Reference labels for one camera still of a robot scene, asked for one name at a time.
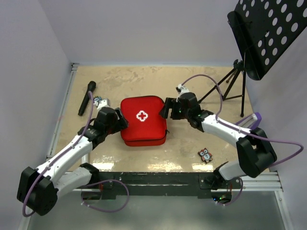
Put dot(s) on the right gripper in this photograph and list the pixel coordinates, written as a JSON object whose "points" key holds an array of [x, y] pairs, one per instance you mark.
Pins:
{"points": [[171, 103]]}

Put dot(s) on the aluminium left rail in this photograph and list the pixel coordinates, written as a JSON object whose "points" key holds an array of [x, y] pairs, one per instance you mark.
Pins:
{"points": [[51, 151]]}

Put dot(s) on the purple box device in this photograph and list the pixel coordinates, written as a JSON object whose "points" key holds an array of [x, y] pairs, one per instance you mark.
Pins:
{"points": [[252, 121]]}

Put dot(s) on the brown owl toy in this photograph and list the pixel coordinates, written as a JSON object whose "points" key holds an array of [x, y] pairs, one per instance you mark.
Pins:
{"points": [[205, 155]]}

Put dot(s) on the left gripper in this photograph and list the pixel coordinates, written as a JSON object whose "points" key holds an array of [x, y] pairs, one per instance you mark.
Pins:
{"points": [[121, 123]]}

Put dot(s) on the aluminium rail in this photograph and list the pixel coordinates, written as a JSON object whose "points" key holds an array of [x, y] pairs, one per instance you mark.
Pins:
{"points": [[263, 182], [51, 151]]}

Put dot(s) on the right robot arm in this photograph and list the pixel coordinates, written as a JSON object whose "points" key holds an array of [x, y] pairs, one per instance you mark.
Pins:
{"points": [[254, 150]]}

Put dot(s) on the red medicine kit case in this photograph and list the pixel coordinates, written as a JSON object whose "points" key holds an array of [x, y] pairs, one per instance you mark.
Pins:
{"points": [[145, 126]]}

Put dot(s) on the black music stand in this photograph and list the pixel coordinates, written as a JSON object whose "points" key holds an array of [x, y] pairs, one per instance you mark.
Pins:
{"points": [[271, 36]]}

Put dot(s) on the blue owl toy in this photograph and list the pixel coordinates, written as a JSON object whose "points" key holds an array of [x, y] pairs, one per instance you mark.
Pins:
{"points": [[97, 99]]}

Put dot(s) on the aluminium front rail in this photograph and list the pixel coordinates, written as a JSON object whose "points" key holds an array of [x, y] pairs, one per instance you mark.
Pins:
{"points": [[263, 182]]}

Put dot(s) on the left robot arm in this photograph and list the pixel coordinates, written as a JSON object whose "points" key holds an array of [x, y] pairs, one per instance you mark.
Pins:
{"points": [[40, 187]]}

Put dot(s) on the black microphone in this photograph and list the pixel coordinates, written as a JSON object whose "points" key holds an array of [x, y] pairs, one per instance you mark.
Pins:
{"points": [[90, 88]]}

